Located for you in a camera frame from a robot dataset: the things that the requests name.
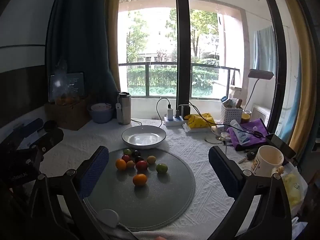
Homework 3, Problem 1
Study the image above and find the black phone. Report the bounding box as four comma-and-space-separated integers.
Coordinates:
265, 133, 297, 159

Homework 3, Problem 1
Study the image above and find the white power strip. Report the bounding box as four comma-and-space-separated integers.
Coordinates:
164, 116, 192, 127

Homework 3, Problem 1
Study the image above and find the purple cloth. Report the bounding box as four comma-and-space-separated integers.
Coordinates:
226, 119, 269, 152

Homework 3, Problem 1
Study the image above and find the pale yellow plastic bag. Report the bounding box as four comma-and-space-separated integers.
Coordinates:
281, 164, 309, 209

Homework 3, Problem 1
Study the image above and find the black window frame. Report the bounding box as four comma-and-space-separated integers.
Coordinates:
174, 0, 192, 113

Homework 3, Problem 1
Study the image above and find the white pink bowl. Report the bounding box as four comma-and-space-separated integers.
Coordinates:
90, 103, 112, 112

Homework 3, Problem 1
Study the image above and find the steel tumbler with strap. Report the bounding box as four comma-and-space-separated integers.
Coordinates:
116, 92, 132, 125

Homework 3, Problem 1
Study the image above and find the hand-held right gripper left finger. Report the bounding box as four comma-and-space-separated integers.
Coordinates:
27, 145, 118, 240

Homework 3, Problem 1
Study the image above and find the yellow curtain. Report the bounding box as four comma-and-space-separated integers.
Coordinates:
275, 0, 320, 150
104, 0, 123, 93

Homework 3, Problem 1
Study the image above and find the white printed mug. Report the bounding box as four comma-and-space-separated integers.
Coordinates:
254, 145, 285, 178

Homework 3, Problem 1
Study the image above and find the black tablet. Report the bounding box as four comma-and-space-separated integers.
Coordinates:
49, 72, 85, 103

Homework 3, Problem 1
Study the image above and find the clear plastic bag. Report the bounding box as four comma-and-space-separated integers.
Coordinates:
51, 60, 87, 105

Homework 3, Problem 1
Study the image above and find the white perforated basket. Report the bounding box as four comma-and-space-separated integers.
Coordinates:
220, 102, 243, 125

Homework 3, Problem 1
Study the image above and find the white textured tablecloth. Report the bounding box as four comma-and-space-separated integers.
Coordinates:
0, 117, 308, 240

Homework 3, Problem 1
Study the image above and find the hanging blue towel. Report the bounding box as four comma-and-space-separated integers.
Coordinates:
253, 26, 277, 73

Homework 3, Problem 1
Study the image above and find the blue white box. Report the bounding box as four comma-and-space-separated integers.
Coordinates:
17, 124, 40, 150

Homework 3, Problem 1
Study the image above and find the white outdoor unit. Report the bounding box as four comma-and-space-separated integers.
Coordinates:
251, 104, 272, 128

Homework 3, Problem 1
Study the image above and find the beaded string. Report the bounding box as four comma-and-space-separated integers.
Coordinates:
204, 134, 224, 144

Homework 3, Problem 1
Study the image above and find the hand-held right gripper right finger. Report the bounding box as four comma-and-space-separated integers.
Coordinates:
207, 146, 293, 240

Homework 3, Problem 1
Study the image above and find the brown cardboard box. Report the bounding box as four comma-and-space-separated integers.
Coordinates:
44, 97, 94, 131

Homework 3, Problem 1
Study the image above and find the black round object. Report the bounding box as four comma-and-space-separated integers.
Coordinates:
43, 120, 58, 132

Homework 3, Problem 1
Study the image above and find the black car key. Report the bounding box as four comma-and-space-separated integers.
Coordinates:
238, 148, 258, 164

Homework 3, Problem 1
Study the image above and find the balcony railing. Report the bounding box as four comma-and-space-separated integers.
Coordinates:
118, 62, 240, 99

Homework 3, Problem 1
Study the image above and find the blue bowl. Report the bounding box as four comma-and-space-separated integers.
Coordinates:
87, 103, 114, 124

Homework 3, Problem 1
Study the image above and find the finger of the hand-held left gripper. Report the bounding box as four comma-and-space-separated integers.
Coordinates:
0, 118, 43, 150
25, 129, 64, 170

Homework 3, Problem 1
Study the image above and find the grey desk lamp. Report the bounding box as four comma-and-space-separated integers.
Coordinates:
241, 69, 274, 115

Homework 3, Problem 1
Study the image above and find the black charging cable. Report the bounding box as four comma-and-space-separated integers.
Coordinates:
130, 97, 173, 128
178, 102, 263, 138

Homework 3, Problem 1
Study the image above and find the white round puck with cable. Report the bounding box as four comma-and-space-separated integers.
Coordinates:
97, 209, 140, 240

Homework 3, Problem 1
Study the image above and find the white tissue pack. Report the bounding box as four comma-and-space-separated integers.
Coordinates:
184, 124, 213, 133

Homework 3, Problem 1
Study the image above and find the white plate with dark rim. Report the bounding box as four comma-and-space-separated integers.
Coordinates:
122, 126, 166, 150

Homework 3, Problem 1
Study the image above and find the teal curtain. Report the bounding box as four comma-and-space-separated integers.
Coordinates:
45, 0, 120, 110

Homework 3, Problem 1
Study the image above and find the white tube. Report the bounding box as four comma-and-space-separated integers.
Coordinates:
230, 120, 251, 145

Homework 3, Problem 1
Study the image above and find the grey round placemat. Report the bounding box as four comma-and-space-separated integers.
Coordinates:
84, 147, 196, 232

